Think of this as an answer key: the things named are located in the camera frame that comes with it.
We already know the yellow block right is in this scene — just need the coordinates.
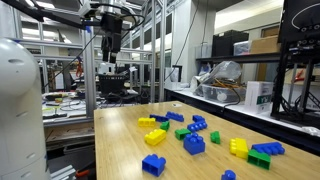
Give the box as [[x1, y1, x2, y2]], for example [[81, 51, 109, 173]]
[[229, 138, 248, 159]]

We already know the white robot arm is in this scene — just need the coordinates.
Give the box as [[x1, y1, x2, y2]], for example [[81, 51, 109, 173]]
[[0, 9, 50, 180]]

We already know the small green block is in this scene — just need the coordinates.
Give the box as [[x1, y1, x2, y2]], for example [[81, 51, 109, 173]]
[[210, 131, 221, 144], [160, 121, 170, 131]]

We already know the small blue block far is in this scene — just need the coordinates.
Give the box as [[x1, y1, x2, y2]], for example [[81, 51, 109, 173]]
[[192, 115, 205, 122]]

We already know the white cardboard box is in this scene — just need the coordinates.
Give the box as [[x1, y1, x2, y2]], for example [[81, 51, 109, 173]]
[[245, 81, 273, 114]]

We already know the small green block right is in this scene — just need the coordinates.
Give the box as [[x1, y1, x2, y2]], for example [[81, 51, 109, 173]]
[[210, 131, 221, 144]]

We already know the blue long block right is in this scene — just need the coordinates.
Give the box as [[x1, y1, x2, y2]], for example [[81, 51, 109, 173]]
[[251, 142, 285, 155]]

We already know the blue block with studs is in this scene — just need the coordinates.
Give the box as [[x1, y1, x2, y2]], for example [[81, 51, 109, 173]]
[[187, 121, 207, 132]]

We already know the blue long block far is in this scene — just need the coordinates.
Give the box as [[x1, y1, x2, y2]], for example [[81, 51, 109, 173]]
[[166, 111, 184, 122]]

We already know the blue block bottom edge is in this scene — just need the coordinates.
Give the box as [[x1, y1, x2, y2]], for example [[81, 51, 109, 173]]
[[221, 170, 236, 180]]

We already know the large blue block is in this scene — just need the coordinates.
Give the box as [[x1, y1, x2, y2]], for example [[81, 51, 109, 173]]
[[183, 133, 205, 155]]

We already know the blue block front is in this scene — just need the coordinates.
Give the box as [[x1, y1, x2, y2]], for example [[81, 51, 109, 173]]
[[142, 154, 166, 177]]

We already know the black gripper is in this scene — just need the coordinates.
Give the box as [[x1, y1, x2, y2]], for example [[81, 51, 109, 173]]
[[100, 14, 123, 63]]

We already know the small green block far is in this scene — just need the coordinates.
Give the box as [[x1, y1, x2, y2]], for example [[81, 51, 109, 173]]
[[160, 121, 170, 131]]

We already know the black wire basket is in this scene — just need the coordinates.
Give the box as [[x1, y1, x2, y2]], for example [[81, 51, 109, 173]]
[[99, 75, 125, 94]]

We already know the yellow block far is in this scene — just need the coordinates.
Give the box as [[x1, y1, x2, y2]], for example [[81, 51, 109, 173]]
[[138, 118, 156, 127]]

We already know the black 3D printer frame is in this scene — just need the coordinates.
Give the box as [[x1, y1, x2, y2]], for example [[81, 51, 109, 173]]
[[271, 0, 320, 127]]

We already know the yellow block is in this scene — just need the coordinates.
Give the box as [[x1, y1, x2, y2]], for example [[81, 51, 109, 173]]
[[138, 118, 156, 127], [144, 129, 166, 145], [229, 138, 248, 159]]

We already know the blue flat long block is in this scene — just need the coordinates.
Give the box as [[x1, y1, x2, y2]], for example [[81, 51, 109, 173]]
[[149, 114, 169, 122]]

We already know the yellow block near centre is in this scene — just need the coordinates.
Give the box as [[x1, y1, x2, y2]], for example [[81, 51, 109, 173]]
[[144, 129, 166, 145]]

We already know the clear plastic bin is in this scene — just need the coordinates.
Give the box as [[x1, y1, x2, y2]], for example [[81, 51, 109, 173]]
[[202, 84, 246, 103]]

